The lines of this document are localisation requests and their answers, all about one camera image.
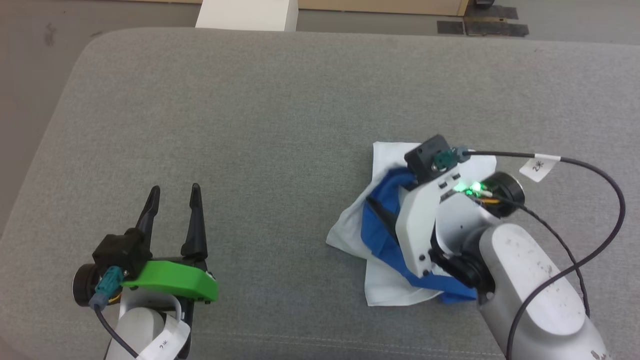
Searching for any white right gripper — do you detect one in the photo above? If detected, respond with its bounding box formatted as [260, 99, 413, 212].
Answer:
[366, 169, 466, 279]

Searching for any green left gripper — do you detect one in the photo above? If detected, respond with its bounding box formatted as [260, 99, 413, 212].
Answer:
[121, 183, 219, 304]

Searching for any blue and white t-shirt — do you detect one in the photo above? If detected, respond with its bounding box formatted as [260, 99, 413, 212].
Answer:
[326, 141, 498, 307]

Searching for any small white box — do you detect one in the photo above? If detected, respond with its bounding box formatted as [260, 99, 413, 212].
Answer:
[195, 0, 300, 32]

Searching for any black floor tape patch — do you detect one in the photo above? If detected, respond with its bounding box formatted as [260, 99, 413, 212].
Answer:
[464, 19, 530, 37]
[463, 4, 519, 21]

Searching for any white left cable label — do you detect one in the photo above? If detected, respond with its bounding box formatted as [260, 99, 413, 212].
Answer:
[136, 295, 192, 360]

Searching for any white cable label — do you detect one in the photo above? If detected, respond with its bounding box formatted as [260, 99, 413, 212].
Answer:
[519, 154, 562, 183]
[136, 295, 192, 360]

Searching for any white right cable label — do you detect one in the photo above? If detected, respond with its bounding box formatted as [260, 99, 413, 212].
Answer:
[519, 154, 562, 183]

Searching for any light wooden board frame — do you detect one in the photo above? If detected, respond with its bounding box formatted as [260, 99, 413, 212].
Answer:
[298, 0, 471, 17]

